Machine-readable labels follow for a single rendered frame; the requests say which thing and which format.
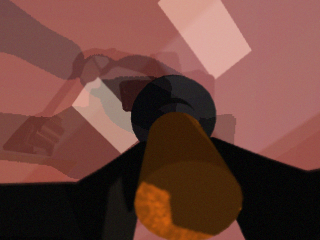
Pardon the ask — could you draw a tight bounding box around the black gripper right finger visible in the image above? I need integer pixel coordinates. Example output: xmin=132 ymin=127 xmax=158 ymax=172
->
xmin=209 ymin=137 xmax=320 ymax=240

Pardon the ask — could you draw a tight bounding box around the orange knob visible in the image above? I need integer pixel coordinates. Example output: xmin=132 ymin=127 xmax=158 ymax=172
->
xmin=134 ymin=112 xmax=243 ymax=240

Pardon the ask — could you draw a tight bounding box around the black round pedestal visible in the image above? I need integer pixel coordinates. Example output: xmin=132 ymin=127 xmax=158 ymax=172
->
xmin=131 ymin=75 xmax=217 ymax=142

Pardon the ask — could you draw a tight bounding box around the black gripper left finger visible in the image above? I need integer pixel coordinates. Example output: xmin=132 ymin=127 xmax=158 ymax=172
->
xmin=0 ymin=141 xmax=147 ymax=240

